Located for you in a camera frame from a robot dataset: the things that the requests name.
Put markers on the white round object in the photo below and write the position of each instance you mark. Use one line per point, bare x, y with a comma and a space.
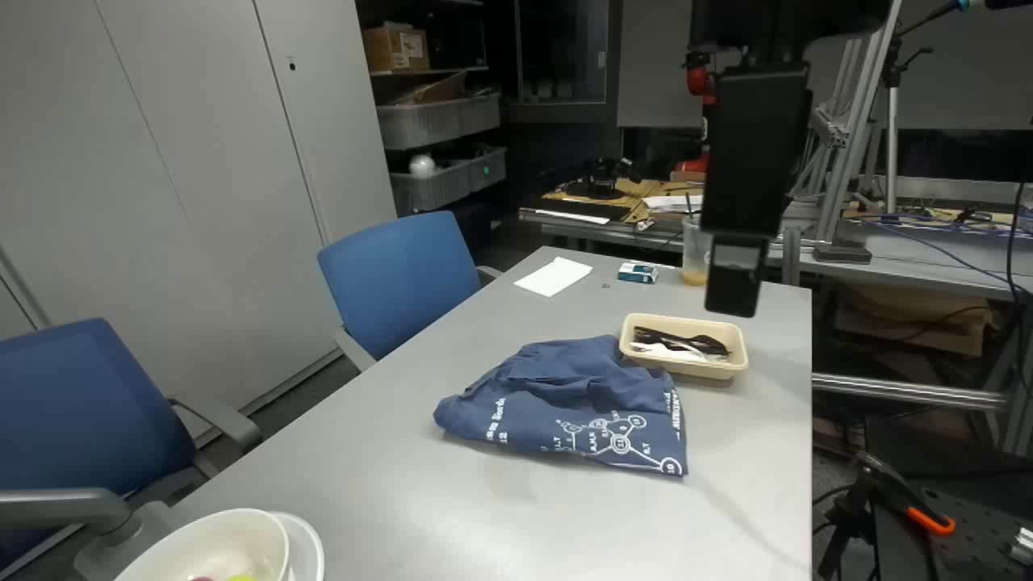
421, 163

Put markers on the white bowl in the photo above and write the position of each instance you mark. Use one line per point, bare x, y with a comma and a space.
214, 544

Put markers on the clear plastic cup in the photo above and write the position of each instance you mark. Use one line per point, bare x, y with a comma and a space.
694, 263

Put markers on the white paper sheet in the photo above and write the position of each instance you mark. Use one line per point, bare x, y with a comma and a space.
552, 276

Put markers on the small blue box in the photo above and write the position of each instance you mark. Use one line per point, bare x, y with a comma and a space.
637, 271

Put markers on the red and black device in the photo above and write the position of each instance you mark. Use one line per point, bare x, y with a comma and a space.
698, 79

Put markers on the grey cabinet doors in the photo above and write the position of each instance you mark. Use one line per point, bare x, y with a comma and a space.
194, 163

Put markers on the white plate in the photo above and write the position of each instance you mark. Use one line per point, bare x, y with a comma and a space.
307, 548

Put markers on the black plastic utensil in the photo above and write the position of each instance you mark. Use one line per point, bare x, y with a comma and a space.
680, 343

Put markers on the grey chair armrest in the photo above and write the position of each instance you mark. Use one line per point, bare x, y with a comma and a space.
66, 503

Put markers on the blue printed t-shirt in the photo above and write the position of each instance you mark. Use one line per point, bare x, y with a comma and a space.
559, 404

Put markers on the black perforated breadboard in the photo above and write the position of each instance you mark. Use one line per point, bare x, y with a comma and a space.
970, 548

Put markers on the grey metal side table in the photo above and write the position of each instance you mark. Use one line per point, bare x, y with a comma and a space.
923, 263

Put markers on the aluminium table rail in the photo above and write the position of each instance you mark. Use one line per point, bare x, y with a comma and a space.
908, 390

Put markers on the aluminium frame stand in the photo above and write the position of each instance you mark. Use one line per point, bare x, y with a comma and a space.
859, 129

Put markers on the grey metal post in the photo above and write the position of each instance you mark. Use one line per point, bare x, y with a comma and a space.
790, 254

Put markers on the tall black box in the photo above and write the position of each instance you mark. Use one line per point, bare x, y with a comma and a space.
758, 149

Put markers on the brown cardboard box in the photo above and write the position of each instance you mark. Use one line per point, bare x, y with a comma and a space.
914, 325

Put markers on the cardboard box on shelf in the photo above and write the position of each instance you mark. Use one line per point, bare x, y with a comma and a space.
395, 49

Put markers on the silver metal post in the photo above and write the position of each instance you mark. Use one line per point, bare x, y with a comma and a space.
1020, 545

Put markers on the beige plastic tray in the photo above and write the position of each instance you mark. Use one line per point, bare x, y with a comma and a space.
687, 373

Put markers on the blue office chair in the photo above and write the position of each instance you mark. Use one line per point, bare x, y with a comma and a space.
74, 414
397, 280

